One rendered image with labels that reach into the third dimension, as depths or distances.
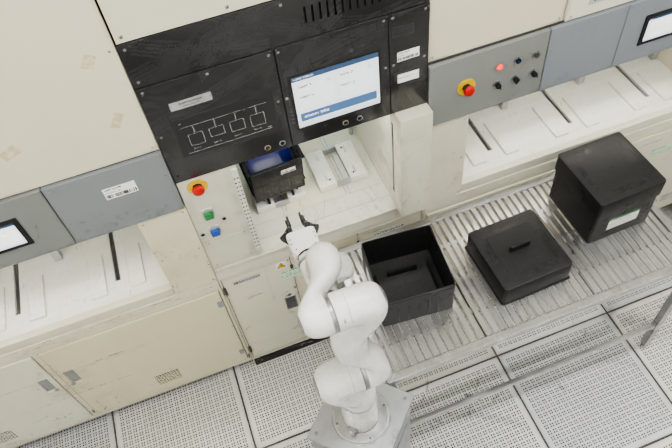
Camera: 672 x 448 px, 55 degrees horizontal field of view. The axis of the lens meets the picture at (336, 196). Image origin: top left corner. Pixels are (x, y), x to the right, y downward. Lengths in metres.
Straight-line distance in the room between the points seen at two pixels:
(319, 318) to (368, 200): 1.13
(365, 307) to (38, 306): 1.51
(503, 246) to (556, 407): 0.96
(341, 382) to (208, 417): 1.41
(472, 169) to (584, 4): 0.81
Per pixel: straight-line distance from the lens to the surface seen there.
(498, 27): 2.22
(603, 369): 3.36
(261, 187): 2.55
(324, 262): 1.65
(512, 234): 2.59
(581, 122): 3.02
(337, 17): 1.90
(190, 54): 1.83
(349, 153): 2.78
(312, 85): 2.01
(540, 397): 3.23
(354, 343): 1.73
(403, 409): 2.34
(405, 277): 2.56
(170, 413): 3.32
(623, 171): 2.68
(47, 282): 2.82
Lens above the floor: 2.96
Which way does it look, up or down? 51 degrees down
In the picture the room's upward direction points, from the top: 8 degrees counter-clockwise
